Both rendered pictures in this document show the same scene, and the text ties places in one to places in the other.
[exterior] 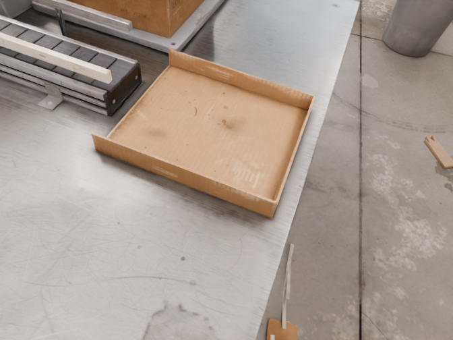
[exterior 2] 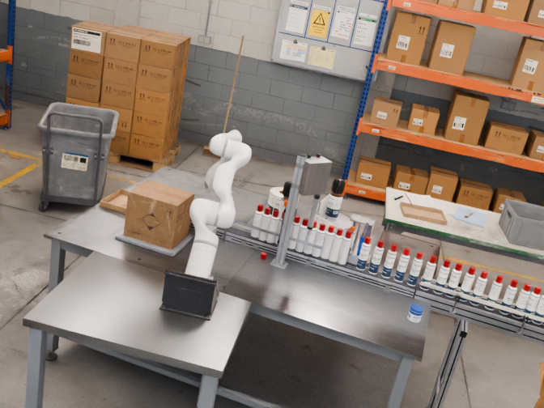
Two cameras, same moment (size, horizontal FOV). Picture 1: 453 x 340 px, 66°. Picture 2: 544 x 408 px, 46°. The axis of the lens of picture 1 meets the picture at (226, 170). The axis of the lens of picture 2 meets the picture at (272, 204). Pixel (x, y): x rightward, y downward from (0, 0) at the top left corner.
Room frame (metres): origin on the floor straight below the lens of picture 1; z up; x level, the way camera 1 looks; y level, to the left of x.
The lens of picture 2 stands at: (4.19, 0.86, 2.50)
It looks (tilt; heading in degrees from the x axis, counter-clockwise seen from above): 21 degrees down; 179
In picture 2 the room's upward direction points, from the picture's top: 11 degrees clockwise
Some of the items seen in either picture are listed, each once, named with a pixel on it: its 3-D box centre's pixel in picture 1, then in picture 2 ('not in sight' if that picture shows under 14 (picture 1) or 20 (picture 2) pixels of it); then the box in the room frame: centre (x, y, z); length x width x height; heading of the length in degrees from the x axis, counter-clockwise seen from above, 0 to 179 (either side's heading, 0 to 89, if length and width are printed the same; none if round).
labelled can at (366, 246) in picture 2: not in sight; (364, 253); (0.80, 1.48, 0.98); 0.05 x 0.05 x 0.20
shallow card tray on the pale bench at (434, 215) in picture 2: not in sight; (422, 213); (-0.54, 2.08, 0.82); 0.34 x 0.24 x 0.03; 89
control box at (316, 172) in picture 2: not in sight; (312, 175); (0.79, 1.09, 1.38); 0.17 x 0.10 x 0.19; 131
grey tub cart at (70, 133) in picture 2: not in sight; (78, 152); (-1.29, -0.87, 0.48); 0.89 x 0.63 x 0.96; 12
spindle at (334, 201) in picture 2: not in sight; (335, 199); (0.14, 1.32, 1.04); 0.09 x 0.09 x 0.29
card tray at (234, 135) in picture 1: (213, 121); (131, 203); (0.44, 0.04, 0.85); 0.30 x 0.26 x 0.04; 76
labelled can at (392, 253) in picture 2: not in sight; (389, 261); (0.83, 1.62, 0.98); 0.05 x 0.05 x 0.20
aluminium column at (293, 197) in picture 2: not in sight; (291, 210); (0.83, 1.01, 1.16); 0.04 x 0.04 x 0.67; 76
